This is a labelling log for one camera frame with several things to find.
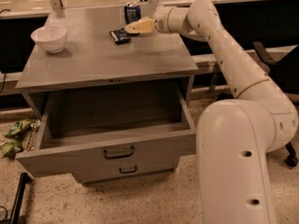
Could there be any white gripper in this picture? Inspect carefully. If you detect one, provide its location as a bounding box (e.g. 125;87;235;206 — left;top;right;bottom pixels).
124;7;189;35

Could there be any blue pepsi can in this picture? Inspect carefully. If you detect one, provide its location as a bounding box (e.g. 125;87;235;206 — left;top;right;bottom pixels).
124;2;141;24

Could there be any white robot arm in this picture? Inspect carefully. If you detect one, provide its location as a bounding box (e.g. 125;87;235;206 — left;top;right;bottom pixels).
125;0;298;224

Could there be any grey drawer cabinet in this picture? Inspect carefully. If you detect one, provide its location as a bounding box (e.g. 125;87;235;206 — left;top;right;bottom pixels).
15;3;199;187

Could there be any open grey top drawer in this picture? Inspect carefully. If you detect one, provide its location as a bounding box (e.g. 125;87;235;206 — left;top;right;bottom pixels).
17;80;195;177

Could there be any grey lower drawer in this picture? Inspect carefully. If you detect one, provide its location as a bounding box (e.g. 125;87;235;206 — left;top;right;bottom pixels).
73;157;179;186

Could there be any dark snack packet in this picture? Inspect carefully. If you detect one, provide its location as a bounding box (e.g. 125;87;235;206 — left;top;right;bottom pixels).
109;29;131;45

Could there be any white bowl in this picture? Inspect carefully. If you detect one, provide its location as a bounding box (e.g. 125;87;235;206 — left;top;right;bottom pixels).
31;25;67;53

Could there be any striped snack wrapper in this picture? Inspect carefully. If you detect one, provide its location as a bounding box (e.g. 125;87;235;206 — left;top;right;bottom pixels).
26;119;41;151

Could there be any black office chair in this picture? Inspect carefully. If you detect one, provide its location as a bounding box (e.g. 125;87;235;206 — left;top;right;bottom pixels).
251;40;299;168

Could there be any green chip bag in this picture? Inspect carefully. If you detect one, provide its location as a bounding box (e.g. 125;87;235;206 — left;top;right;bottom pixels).
0;139;22;159
5;119;34;138

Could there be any black metal stand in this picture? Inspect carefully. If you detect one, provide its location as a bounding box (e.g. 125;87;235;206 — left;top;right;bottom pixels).
0;173;31;224

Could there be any black top drawer handle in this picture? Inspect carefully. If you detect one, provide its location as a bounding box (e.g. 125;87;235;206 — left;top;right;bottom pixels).
103;146;135;160

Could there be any black drawer handle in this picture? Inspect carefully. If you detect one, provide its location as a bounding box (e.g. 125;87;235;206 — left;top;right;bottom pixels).
103;146;135;160
119;165;137;175

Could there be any black lower drawer handle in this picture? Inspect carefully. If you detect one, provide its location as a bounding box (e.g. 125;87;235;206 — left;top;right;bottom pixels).
119;165;137;175

